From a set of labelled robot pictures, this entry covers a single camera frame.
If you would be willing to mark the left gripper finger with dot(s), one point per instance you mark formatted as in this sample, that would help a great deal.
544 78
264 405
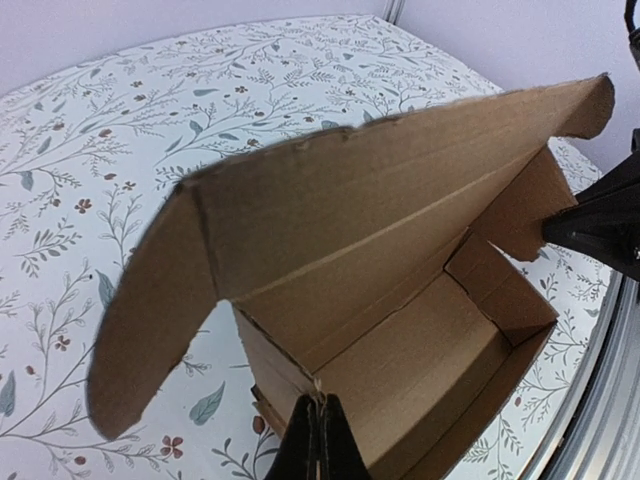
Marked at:
318 443

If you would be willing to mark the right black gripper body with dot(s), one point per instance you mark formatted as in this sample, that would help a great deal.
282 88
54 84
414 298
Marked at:
620 186

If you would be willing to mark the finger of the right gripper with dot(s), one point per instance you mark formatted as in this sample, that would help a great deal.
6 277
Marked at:
607 212

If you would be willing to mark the brown cardboard paper box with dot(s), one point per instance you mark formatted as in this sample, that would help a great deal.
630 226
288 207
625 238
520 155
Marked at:
374 263

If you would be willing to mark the aluminium front rail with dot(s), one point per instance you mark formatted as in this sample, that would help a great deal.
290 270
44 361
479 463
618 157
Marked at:
595 433

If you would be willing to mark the left aluminium frame post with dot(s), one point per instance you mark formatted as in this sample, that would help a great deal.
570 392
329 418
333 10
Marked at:
393 10

